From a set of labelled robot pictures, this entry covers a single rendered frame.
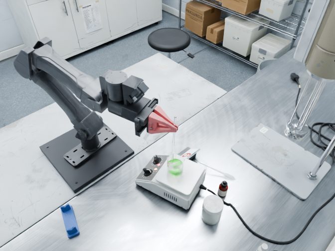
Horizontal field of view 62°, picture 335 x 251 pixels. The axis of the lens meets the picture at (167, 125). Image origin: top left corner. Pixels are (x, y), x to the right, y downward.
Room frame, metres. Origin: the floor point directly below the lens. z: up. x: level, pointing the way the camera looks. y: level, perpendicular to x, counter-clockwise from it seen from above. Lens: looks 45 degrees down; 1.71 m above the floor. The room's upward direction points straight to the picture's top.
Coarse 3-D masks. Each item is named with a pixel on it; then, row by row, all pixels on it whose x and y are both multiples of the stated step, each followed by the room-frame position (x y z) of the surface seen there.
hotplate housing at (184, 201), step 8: (144, 184) 0.49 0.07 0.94; (152, 184) 0.48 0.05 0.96; (160, 184) 0.47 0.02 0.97; (200, 184) 0.49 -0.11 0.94; (152, 192) 0.48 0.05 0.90; (160, 192) 0.46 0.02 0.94; (168, 192) 0.45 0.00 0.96; (176, 192) 0.44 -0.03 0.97; (192, 192) 0.45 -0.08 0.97; (168, 200) 0.45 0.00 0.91; (176, 200) 0.43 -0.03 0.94; (184, 200) 0.42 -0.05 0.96; (192, 200) 0.44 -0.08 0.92; (184, 208) 0.42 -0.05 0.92
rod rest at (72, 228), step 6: (66, 204) 0.42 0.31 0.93; (66, 210) 0.42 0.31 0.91; (72, 210) 0.42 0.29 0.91; (66, 216) 0.40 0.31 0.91; (72, 216) 0.40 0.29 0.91; (66, 222) 0.38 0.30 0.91; (72, 222) 0.38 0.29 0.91; (66, 228) 0.36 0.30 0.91; (72, 228) 0.35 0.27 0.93; (78, 228) 0.36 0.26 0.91; (72, 234) 0.34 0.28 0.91; (78, 234) 0.35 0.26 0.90
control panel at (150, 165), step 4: (160, 156) 0.60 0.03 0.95; (164, 156) 0.59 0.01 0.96; (152, 160) 0.59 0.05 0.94; (164, 160) 0.57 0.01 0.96; (148, 164) 0.57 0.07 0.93; (152, 164) 0.57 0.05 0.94; (156, 164) 0.56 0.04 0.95; (160, 164) 0.55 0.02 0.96; (148, 168) 0.55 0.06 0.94; (152, 168) 0.55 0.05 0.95; (160, 168) 0.53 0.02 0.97; (144, 172) 0.54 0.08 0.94; (156, 172) 0.52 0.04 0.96; (140, 176) 0.52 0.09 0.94; (144, 176) 0.52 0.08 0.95; (148, 176) 0.51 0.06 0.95; (152, 176) 0.51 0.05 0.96
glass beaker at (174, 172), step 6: (174, 150) 0.53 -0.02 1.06; (168, 156) 0.52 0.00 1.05; (174, 156) 0.53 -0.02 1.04; (180, 156) 0.52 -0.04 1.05; (168, 168) 0.49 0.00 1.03; (174, 168) 0.48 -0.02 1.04; (180, 168) 0.48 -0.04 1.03; (168, 174) 0.49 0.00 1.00; (174, 174) 0.48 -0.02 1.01; (180, 174) 0.49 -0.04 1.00
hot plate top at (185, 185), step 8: (184, 168) 0.52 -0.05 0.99; (192, 168) 0.52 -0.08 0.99; (200, 168) 0.52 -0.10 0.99; (160, 176) 0.49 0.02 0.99; (168, 176) 0.49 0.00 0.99; (184, 176) 0.49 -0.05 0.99; (192, 176) 0.49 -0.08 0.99; (200, 176) 0.49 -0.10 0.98; (168, 184) 0.46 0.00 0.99; (176, 184) 0.46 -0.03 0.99; (184, 184) 0.46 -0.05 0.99; (192, 184) 0.46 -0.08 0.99; (184, 192) 0.43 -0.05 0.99
